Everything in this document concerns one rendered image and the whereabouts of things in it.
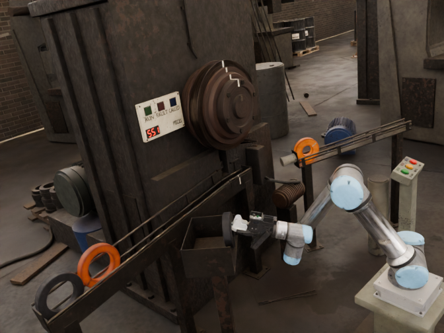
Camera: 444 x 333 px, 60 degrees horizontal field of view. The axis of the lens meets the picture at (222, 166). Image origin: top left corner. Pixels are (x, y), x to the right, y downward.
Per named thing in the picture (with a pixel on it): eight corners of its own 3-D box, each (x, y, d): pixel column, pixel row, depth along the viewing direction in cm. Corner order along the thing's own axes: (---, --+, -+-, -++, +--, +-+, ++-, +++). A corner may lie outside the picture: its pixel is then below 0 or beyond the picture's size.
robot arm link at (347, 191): (431, 261, 158) (351, 160, 152) (437, 287, 146) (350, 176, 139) (404, 272, 164) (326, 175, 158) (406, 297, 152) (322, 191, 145)
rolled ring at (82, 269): (117, 283, 169) (113, 281, 171) (123, 242, 168) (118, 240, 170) (78, 293, 155) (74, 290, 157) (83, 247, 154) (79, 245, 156)
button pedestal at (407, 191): (386, 260, 242) (387, 170, 220) (398, 241, 259) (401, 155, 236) (413, 268, 232) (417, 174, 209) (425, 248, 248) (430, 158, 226)
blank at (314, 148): (303, 165, 248) (305, 167, 245) (289, 149, 242) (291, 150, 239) (322, 148, 246) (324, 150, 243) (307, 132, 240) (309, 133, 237)
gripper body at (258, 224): (249, 210, 168) (277, 214, 167) (246, 227, 171) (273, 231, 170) (248, 219, 161) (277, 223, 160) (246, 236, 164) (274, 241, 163)
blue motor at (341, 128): (324, 159, 406) (322, 127, 394) (330, 141, 455) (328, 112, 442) (355, 159, 395) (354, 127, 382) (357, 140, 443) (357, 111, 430)
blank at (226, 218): (220, 226, 158) (228, 225, 157) (222, 205, 172) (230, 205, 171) (226, 256, 165) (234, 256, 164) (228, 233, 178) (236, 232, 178)
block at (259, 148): (248, 183, 244) (243, 147, 235) (256, 178, 249) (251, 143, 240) (262, 186, 237) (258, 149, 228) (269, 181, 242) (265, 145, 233)
